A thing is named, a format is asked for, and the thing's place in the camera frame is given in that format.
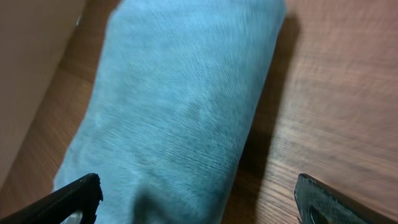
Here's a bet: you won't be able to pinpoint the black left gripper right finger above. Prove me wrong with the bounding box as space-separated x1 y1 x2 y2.
294 174 397 224

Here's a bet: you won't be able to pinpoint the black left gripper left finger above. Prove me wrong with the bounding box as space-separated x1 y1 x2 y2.
1 173 103 224

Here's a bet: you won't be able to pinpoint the blue jeans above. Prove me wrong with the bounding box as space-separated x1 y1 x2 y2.
53 0 285 223

